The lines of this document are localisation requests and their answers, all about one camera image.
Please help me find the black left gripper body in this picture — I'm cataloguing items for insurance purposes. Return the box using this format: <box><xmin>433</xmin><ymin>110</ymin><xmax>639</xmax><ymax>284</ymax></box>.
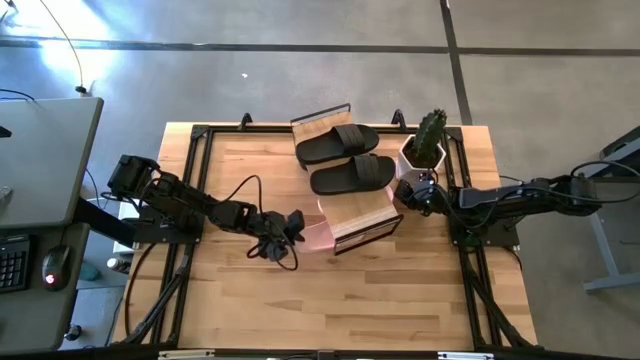
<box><xmin>248</xmin><ymin>210</ymin><xmax>289</xmax><ymax>251</ymax></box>

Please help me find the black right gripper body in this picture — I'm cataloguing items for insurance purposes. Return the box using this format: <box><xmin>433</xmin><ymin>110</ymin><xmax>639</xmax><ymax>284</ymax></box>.
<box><xmin>410</xmin><ymin>177</ymin><xmax>442</xmax><ymax>217</ymax></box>

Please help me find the black rubber slide sandal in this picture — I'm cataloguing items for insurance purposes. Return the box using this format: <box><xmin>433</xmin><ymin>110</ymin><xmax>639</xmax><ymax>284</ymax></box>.
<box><xmin>309</xmin><ymin>153</ymin><xmax>397</xmax><ymax>197</ymax></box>
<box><xmin>294</xmin><ymin>123</ymin><xmax>381</xmax><ymax>166</ymax></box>

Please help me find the white hexagonal planter pot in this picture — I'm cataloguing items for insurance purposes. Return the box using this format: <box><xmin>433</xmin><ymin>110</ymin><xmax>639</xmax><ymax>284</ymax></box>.
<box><xmin>395</xmin><ymin>133</ymin><xmax>448</xmax><ymax>187</ymax></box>

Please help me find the green cactus plant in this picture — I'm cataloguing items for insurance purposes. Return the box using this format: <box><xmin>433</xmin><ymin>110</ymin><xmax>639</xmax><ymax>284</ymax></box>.
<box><xmin>410</xmin><ymin>108</ymin><xmax>449</xmax><ymax>169</ymax></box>

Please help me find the silver aluminium extrusion bar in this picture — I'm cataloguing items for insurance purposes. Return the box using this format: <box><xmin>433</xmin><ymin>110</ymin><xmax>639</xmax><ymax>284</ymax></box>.
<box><xmin>158</xmin><ymin>349</ymin><xmax>216</xmax><ymax>359</ymax></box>
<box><xmin>438</xmin><ymin>351</ymin><xmax>494</xmax><ymax>360</ymax></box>

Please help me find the small white bottle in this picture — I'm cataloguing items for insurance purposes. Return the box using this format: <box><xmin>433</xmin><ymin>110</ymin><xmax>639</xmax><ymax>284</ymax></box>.
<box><xmin>106</xmin><ymin>256</ymin><xmax>132</xmax><ymax>275</ymax></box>

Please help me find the small teal object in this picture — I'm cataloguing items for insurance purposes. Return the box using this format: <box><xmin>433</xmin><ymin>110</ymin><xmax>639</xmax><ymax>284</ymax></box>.
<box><xmin>79</xmin><ymin>263</ymin><xmax>104</xmax><ymax>283</ymax></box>

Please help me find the black computer mouse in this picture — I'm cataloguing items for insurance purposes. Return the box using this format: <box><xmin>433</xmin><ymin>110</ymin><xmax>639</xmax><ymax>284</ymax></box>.
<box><xmin>40</xmin><ymin>244</ymin><xmax>72</xmax><ymax>293</ymax></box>

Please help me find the light grey desk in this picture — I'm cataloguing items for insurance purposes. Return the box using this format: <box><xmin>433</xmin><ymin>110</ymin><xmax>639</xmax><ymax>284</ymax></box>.
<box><xmin>0</xmin><ymin>97</ymin><xmax>105</xmax><ymax>229</ymax></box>

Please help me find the dark grey desk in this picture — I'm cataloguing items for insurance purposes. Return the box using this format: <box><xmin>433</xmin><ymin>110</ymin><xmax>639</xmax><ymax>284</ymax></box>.
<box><xmin>0</xmin><ymin>222</ymin><xmax>92</xmax><ymax>354</ymax></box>

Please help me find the black keyboard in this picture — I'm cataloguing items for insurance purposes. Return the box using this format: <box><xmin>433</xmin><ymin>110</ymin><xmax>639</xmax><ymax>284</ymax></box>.
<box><xmin>0</xmin><ymin>233</ymin><xmax>31</xmax><ymax>294</ymax></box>

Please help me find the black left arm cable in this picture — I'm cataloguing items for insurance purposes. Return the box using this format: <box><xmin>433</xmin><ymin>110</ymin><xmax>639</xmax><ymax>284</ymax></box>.
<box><xmin>218</xmin><ymin>174</ymin><xmax>301</xmax><ymax>272</ymax></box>

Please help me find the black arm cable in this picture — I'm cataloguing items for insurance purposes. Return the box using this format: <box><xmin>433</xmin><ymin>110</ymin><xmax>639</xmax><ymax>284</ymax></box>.
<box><xmin>218</xmin><ymin>174</ymin><xmax>301</xmax><ymax>272</ymax></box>
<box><xmin>499</xmin><ymin>159</ymin><xmax>640</xmax><ymax>206</ymax></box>

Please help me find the wooden shelf black metal frame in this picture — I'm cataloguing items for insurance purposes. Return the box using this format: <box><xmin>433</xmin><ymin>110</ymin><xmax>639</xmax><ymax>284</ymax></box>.
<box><xmin>290</xmin><ymin>102</ymin><xmax>404</xmax><ymax>256</ymax></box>

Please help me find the black aluminium rig frame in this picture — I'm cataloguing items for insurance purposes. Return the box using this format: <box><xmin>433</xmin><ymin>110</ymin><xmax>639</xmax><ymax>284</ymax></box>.
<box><xmin>112</xmin><ymin>108</ymin><xmax>539</xmax><ymax>351</ymax></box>

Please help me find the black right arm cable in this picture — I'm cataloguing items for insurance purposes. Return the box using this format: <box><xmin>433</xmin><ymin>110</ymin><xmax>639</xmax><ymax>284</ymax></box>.
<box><xmin>499</xmin><ymin>159</ymin><xmax>640</xmax><ymax>206</ymax></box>

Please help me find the grey metal desk frame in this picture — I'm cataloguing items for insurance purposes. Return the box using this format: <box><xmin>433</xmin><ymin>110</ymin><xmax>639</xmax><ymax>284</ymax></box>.
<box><xmin>569</xmin><ymin>124</ymin><xmax>640</xmax><ymax>294</ymax></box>

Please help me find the thin black floor cable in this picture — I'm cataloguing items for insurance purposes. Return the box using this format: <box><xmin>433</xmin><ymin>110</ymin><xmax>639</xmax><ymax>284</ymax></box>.
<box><xmin>37</xmin><ymin>0</ymin><xmax>90</xmax><ymax>96</ymax></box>

